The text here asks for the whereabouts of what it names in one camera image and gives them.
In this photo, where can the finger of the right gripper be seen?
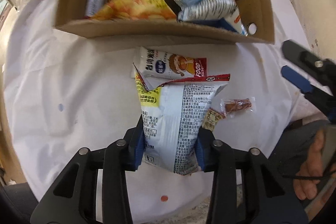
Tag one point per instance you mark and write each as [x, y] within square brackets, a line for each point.
[317, 97]
[321, 70]

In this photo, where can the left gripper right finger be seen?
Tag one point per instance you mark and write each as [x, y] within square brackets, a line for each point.
[213, 155]

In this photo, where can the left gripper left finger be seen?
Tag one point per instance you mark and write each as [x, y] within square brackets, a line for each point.
[121, 156]

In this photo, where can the beige checkered wafer pack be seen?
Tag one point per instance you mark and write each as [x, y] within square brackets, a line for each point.
[211, 119]

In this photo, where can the white red-trim snack bag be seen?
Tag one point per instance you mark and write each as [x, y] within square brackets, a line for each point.
[172, 114]

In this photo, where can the white red rice cracker pack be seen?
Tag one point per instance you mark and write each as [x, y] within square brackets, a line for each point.
[165, 65]

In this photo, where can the white blue snack bag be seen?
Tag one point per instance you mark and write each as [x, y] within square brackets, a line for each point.
[214, 13]

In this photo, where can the person's right hand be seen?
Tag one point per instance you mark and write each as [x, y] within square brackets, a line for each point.
[311, 167]

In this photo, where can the small brown candy packet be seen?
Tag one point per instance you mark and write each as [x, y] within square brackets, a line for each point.
[233, 107]

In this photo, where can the white bed sheet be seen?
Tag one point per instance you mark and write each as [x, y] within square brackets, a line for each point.
[63, 92]

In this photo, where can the yellow cheese snack bag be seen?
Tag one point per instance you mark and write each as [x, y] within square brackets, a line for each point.
[135, 10]

